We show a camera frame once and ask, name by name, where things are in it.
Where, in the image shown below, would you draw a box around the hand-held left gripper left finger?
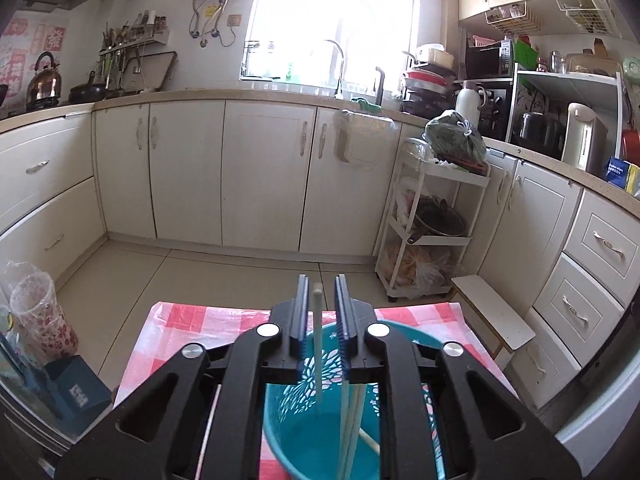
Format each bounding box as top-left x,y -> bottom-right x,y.
55,274 -> 310,480

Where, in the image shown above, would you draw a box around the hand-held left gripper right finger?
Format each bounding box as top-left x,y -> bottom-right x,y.
336,274 -> 583,480

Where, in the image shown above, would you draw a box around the bunch of wooden chopsticks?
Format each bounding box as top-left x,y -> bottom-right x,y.
337,382 -> 383,480

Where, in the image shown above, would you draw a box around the blue perforated plastic basket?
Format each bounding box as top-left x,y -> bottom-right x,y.
262,321 -> 446,480

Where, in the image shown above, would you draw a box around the red checked plastic tablecloth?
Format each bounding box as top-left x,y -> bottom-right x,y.
114,301 -> 518,480

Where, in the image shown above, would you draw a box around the dark pan lid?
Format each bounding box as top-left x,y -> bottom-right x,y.
412,197 -> 466,238

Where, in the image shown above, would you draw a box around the small white stool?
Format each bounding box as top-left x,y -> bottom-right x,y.
451,275 -> 536,361

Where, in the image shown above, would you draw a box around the white rolling cart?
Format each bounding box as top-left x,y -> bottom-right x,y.
375,137 -> 492,302

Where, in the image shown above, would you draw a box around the hanging plastic bag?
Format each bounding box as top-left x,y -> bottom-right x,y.
336,109 -> 393,165

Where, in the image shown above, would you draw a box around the cream base cabinets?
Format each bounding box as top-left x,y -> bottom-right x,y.
0,89 -> 640,411

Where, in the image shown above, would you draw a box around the bag of green vegetables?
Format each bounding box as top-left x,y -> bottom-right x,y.
425,110 -> 487,163

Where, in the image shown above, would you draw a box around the blue box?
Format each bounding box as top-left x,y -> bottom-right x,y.
44,355 -> 112,421

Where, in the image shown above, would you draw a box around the floral waste bin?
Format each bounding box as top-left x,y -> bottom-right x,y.
9,272 -> 79,366

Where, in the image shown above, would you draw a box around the white thermos jug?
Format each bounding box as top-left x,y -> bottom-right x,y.
454,81 -> 487,123

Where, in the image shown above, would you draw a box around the stack of bowls and dishes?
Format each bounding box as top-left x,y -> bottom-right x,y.
400,44 -> 457,116

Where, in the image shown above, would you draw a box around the curved steel faucet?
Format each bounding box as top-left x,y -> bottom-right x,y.
322,39 -> 346,100

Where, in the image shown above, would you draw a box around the white appliance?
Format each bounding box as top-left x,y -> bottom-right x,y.
552,310 -> 640,451

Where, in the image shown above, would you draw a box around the steel pot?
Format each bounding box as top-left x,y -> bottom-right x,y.
517,112 -> 561,148

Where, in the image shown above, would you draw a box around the leaning baking tray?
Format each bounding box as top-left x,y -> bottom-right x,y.
122,51 -> 179,95

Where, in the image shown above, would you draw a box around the black microwave oven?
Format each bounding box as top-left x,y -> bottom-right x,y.
465,40 -> 516,80

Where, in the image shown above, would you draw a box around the white electric water boiler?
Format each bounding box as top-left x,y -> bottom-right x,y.
561,102 -> 608,173

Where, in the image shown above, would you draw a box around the window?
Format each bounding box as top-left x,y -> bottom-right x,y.
242,0 -> 418,86

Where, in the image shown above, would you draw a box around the blue packet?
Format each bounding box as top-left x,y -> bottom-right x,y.
605,157 -> 631,183

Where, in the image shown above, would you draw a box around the black frying pan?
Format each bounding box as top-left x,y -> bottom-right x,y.
67,72 -> 108,103

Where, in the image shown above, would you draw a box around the green cutting board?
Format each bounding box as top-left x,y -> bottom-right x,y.
515,37 -> 538,73

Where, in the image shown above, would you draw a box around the white countertop shelf unit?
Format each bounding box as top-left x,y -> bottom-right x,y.
505,69 -> 628,161

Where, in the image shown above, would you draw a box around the red pan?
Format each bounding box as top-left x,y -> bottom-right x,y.
621,127 -> 640,161

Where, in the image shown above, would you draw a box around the steel kettle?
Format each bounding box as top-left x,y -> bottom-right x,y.
26,51 -> 62,103

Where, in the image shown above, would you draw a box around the wall spice rack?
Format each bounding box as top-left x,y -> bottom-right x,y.
98,10 -> 171,56

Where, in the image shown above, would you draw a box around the white wire basket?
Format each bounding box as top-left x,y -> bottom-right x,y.
484,2 -> 543,36
555,0 -> 626,38

